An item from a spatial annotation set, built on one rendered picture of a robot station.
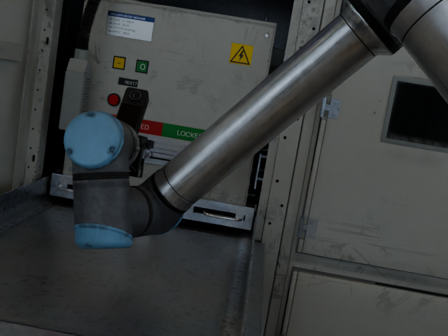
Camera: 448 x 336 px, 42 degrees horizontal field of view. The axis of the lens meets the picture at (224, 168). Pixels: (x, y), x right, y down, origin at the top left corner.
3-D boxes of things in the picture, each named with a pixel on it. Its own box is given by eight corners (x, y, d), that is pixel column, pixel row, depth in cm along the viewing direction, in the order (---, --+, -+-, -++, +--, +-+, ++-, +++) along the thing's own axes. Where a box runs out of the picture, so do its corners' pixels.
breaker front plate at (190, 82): (243, 211, 152) (275, 25, 145) (61, 180, 154) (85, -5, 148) (243, 211, 153) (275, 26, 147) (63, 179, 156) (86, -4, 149)
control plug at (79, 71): (77, 133, 142) (86, 60, 140) (57, 129, 142) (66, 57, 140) (87, 130, 150) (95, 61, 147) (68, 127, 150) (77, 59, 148)
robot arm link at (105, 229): (152, 245, 99) (149, 172, 99) (110, 254, 88) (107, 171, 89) (106, 246, 103) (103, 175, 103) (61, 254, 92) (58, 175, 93)
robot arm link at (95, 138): (61, 174, 90) (58, 109, 90) (84, 176, 102) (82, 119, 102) (121, 171, 89) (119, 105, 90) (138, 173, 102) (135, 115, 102)
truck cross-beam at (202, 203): (251, 231, 152) (255, 208, 151) (49, 195, 155) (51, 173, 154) (251, 226, 157) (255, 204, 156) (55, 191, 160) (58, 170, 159)
